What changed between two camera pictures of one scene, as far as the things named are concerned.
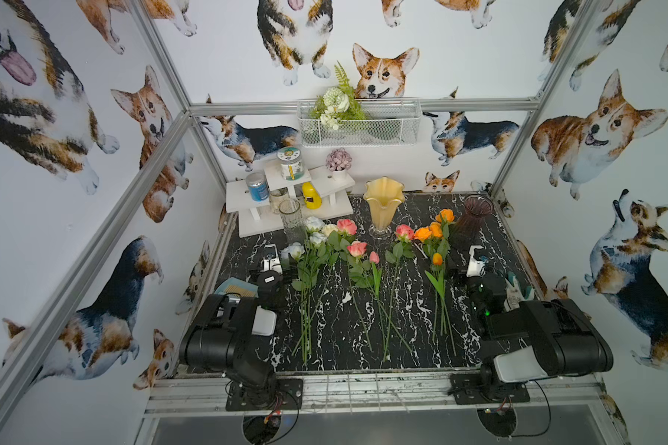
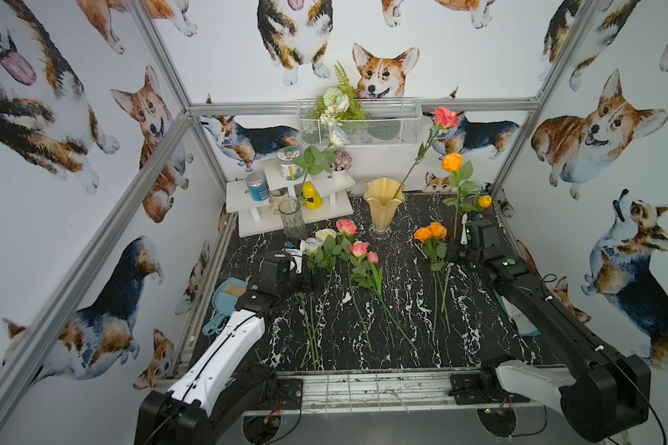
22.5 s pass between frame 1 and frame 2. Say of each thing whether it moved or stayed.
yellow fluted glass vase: stayed
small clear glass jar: stayed
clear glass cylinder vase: stayed
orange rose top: moved
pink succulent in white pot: stayed
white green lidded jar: stayed
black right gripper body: moved
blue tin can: stayed
